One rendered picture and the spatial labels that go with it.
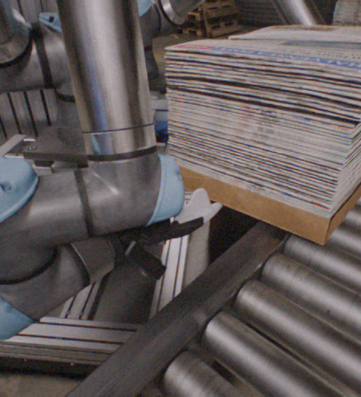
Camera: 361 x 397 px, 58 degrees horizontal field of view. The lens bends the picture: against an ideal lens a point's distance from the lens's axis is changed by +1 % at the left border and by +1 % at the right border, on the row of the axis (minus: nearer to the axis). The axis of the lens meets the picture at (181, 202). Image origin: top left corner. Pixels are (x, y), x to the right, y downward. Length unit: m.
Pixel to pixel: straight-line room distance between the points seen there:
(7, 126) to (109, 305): 0.63
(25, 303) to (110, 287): 0.83
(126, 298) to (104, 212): 0.85
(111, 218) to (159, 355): 0.15
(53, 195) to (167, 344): 0.19
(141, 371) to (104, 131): 0.23
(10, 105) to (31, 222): 0.69
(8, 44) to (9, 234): 0.38
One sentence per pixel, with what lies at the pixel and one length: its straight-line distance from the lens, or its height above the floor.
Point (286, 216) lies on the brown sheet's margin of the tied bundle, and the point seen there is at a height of 0.84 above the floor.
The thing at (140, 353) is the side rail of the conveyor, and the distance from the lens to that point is 0.37.
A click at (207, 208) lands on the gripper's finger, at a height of 0.81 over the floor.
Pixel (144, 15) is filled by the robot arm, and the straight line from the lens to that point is 1.16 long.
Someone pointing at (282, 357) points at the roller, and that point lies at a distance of 0.38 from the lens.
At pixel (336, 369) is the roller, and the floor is 0.78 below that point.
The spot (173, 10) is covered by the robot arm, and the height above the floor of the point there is 1.01.
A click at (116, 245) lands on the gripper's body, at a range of 0.44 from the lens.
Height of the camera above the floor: 1.12
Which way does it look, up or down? 35 degrees down
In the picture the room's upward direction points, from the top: straight up
